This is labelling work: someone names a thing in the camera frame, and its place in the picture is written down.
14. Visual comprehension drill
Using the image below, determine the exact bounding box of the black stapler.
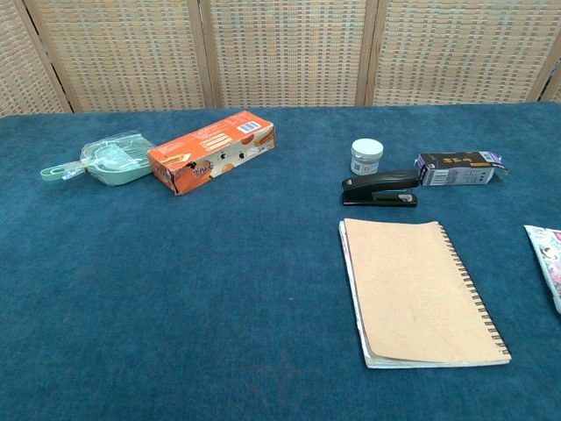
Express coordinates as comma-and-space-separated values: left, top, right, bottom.
341, 169, 422, 209

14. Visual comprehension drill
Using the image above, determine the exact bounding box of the yellow spiral notebook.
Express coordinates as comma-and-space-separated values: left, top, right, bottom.
337, 218, 513, 370

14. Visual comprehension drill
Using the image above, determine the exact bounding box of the orange snack box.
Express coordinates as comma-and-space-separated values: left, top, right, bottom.
146, 110, 276, 196

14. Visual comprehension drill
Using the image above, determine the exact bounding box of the small white plastic jar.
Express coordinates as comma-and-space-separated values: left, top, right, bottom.
350, 138, 385, 176

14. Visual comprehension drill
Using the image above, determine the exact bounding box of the blue table cloth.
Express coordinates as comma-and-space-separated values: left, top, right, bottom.
0, 101, 561, 421

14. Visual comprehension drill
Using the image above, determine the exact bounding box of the woven folding screen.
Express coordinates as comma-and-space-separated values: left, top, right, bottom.
0, 0, 561, 118

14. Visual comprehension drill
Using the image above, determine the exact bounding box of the green scoop in plastic bag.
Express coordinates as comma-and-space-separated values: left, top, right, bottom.
40, 133, 158, 188

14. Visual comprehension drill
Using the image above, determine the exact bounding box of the black purple carton box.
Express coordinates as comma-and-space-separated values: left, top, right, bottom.
413, 151, 510, 188

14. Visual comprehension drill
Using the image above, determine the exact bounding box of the floral print packet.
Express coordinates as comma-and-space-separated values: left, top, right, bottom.
523, 225, 561, 315

